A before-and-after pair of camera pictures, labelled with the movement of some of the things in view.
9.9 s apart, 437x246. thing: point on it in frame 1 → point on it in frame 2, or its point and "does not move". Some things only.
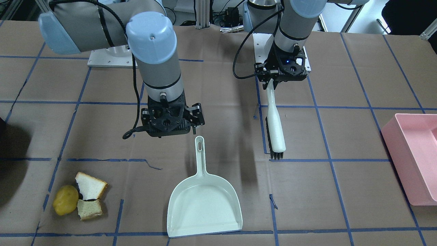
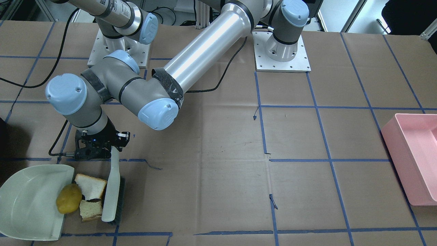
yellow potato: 65,200 does not move
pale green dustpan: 202,204 → 28,209
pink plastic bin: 410,140 does not move
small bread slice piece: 87,210 does not move
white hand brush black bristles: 275,134 → 113,212
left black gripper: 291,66 → 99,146
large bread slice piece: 90,188 does not move
